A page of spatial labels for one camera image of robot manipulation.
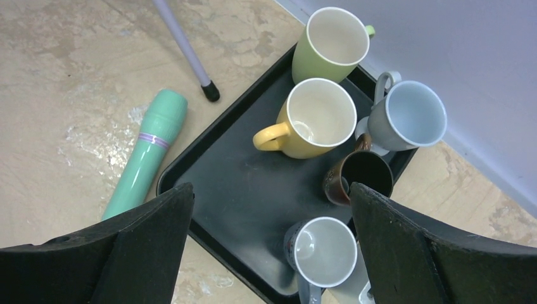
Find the green cup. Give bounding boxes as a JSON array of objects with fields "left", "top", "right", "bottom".
[{"left": 291, "top": 7, "right": 376, "bottom": 84}]

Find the black tray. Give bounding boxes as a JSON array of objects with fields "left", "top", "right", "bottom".
[{"left": 156, "top": 44, "right": 418, "bottom": 304}]

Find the blue patterned mug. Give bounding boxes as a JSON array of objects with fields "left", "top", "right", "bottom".
[{"left": 283, "top": 217, "right": 358, "bottom": 303}]

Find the white mug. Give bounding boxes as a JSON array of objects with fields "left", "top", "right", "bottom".
[{"left": 355, "top": 71, "right": 448, "bottom": 156}]

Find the tripod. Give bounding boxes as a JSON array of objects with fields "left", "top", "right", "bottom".
[{"left": 152, "top": 0, "right": 220, "bottom": 102}]

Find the teal cylinder toy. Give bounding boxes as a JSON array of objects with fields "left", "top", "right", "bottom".
[{"left": 101, "top": 89, "right": 188, "bottom": 221}]

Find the yellow mug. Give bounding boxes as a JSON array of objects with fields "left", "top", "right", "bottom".
[{"left": 253, "top": 78, "right": 358, "bottom": 159}]

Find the brown mug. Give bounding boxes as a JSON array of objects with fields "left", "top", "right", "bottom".
[{"left": 322, "top": 133, "right": 394, "bottom": 206}]

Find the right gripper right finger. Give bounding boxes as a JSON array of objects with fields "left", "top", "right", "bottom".
[{"left": 350, "top": 183, "right": 536, "bottom": 303}]

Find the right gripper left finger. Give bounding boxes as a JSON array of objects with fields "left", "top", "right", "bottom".
[{"left": 1, "top": 183, "right": 194, "bottom": 303}]

